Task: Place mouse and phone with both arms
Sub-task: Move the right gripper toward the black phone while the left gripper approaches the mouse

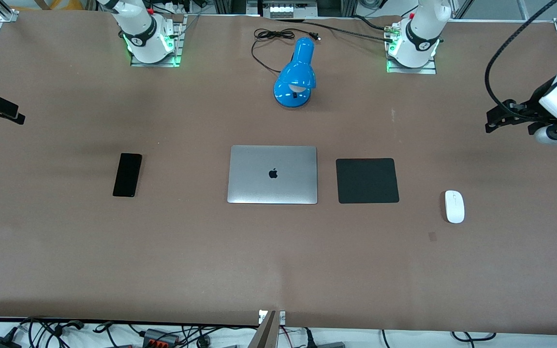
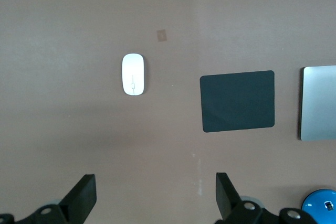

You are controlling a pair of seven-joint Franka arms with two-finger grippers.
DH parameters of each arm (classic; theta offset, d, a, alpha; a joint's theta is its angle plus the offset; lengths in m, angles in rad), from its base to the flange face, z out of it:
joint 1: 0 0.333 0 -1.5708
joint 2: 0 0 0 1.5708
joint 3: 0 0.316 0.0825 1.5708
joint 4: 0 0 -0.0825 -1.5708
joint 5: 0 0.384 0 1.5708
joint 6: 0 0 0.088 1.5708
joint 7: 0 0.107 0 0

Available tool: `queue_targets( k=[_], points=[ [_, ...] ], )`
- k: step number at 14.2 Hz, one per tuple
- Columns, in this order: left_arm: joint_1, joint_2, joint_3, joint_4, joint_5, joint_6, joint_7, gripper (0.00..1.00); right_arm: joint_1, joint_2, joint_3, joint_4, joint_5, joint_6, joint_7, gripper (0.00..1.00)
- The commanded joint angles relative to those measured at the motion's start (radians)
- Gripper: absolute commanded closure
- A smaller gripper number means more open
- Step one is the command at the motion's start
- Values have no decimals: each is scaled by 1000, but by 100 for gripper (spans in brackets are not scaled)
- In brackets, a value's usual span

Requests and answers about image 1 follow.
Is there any white computer mouse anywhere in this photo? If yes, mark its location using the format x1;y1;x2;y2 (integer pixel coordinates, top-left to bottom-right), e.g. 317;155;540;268
444;190;465;224

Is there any black smartphone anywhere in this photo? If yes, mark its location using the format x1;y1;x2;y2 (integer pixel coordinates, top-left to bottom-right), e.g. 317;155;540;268
112;153;143;198

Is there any black mouse pad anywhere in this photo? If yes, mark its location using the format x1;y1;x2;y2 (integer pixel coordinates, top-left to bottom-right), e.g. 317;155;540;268
336;158;400;204

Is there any blue desk lamp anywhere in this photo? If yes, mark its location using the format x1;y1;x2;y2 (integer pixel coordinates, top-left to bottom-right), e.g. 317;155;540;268
273;37;317;108

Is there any silver closed laptop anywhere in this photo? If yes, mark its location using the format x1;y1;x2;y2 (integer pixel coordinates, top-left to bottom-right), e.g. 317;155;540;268
227;145;318;205

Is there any white power strip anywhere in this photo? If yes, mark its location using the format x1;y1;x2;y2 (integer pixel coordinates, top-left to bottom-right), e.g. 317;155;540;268
269;0;319;19

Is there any grey box with orange connectors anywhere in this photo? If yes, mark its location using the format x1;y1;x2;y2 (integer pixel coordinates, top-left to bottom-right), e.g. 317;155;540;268
142;328;181;348

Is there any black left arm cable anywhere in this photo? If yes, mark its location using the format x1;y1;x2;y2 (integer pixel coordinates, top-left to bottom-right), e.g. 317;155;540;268
484;0;557;110

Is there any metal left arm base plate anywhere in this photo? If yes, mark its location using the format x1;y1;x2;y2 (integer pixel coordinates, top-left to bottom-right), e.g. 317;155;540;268
385;21;438;74

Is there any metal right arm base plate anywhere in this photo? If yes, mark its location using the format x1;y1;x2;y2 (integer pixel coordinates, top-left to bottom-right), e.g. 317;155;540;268
130;14;186;68

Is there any black cable to arm base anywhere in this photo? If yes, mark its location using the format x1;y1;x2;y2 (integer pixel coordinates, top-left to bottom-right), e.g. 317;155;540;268
278;14;396;43

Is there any black looped floor cable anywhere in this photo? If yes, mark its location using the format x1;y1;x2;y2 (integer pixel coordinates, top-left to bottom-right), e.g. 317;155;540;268
450;331;498;342

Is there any black cable bundle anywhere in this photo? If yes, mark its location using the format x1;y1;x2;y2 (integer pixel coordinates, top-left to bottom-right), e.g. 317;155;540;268
15;317;115;348

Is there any black lamp power cord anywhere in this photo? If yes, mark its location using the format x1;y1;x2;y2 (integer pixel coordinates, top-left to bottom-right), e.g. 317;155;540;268
251;28;321;74

